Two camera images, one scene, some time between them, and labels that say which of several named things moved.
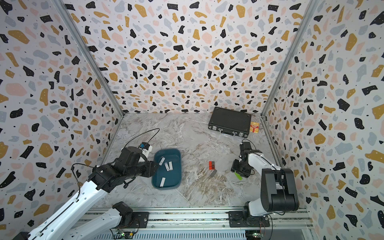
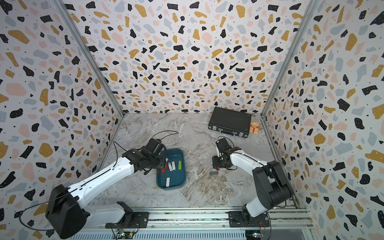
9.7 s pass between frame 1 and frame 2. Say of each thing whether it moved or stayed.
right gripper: moved
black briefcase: stayed
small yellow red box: stayed
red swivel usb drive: moved
